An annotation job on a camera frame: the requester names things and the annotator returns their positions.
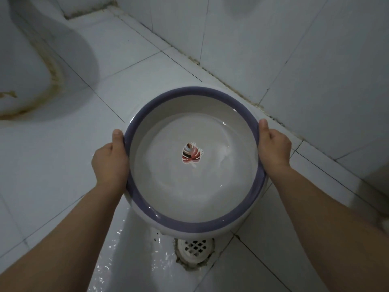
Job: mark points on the person's right thumb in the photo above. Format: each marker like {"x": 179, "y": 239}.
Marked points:
{"x": 263, "y": 130}

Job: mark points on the person's right forearm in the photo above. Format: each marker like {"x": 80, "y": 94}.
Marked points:
{"x": 331, "y": 234}

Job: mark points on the person's left thumb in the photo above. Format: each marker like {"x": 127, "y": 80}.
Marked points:
{"x": 118, "y": 139}

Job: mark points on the person's left hand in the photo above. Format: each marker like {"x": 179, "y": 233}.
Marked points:
{"x": 110, "y": 164}

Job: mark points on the person's right hand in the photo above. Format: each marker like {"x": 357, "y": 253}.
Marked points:
{"x": 274, "y": 147}

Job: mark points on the person's left forearm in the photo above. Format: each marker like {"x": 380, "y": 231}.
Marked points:
{"x": 57, "y": 243}

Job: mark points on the white basin with purple rim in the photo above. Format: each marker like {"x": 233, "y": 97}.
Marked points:
{"x": 194, "y": 161}

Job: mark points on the white toilet base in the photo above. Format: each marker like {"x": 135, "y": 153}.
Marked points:
{"x": 24, "y": 63}

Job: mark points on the white floor drain cover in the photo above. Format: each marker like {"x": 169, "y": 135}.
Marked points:
{"x": 194, "y": 248}

